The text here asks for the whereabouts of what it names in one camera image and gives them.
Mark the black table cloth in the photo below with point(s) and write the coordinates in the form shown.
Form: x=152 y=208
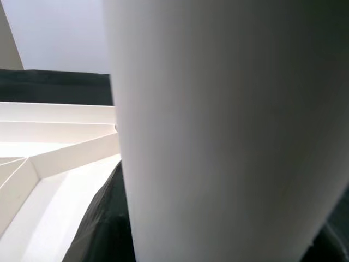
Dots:
x=54 y=87

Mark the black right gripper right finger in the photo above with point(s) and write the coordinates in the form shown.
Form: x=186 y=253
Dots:
x=330 y=248

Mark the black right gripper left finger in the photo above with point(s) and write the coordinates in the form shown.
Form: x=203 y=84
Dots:
x=106 y=226

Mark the white plastic children tabletop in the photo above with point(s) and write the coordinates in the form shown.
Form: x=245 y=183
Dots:
x=41 y=191

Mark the white plastic table leg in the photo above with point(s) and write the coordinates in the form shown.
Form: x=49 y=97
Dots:
x=218 y=122

